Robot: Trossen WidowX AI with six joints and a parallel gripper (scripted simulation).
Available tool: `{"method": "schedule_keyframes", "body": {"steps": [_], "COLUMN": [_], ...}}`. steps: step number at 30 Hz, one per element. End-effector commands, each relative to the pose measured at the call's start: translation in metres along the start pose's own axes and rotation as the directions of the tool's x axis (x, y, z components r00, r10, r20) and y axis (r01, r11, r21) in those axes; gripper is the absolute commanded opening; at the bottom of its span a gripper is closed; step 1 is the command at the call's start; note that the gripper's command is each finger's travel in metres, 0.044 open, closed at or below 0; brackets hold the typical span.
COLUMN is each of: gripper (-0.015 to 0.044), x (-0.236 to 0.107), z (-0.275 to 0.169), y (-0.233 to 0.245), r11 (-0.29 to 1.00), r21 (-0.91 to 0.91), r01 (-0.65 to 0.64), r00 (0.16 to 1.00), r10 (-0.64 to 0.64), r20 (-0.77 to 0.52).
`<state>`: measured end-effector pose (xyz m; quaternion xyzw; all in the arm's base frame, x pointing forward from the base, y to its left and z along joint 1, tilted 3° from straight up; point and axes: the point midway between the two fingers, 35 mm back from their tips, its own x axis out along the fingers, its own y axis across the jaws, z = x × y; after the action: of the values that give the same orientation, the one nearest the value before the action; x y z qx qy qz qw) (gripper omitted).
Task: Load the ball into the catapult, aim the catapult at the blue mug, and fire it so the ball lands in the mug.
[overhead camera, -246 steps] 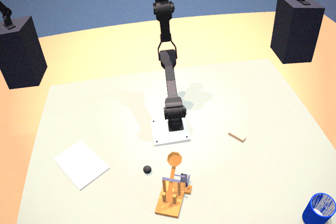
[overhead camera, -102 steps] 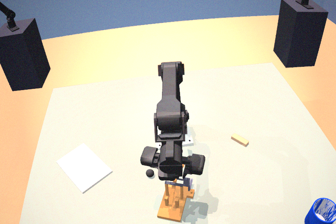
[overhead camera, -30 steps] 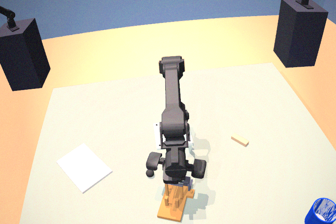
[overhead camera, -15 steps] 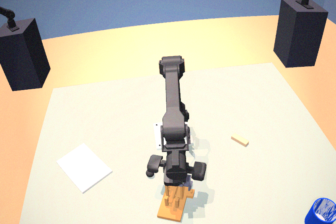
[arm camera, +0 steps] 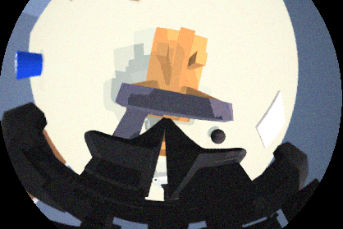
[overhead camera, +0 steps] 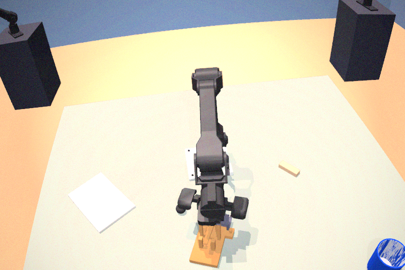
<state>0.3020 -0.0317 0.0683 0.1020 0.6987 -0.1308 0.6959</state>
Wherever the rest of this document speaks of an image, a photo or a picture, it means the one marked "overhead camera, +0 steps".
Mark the orange wooden catapult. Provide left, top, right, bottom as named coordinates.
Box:
left=189, top=214, right=234, bottom=268

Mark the tan rectangular block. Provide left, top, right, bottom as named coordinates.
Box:
left=279, top=161, right=300, bottom=177

